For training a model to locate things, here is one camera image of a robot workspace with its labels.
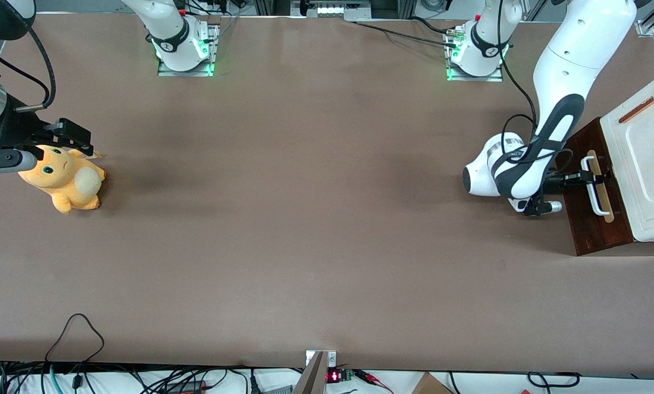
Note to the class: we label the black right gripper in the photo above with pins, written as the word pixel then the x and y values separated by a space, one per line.
pixel 16 130

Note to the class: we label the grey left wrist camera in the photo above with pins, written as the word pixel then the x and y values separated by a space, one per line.
pixel 551 207

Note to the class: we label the white drawer cabinet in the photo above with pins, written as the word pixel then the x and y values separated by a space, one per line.
pixel 649 153

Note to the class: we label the red and black clip leads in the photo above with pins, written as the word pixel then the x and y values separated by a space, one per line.
pixel 368 376

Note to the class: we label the black power adapter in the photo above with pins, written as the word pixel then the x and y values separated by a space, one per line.
pixel 187 387

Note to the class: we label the orange plush toy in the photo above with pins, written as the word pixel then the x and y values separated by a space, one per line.
pixel 64 180

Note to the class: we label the orange-brown cabinet strip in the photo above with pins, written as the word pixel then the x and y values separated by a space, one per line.
pixel 638 109

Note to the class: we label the brown cardboard piece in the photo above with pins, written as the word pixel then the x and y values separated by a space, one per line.
pixel 428 386

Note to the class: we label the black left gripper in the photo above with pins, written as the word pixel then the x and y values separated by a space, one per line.
pixel 558 182

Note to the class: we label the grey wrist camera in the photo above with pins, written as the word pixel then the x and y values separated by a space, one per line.
pixel 551 207
pixel 4 162

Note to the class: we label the aluminium frame structure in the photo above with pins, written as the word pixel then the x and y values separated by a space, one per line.
pixel 283 8

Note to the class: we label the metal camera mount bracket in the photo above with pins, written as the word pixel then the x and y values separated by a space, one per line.
pixel 313 377

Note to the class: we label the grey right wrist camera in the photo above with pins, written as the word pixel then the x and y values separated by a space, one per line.
pixel 4 162

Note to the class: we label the red digit display module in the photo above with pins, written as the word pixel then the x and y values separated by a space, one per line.
pixel 333 376

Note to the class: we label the white light bar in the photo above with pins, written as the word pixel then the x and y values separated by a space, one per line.
pixel 332 10

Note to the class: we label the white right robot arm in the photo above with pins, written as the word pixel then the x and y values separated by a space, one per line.
pixel 174 33

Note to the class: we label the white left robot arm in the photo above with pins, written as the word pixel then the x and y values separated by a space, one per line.
pixel 578 49

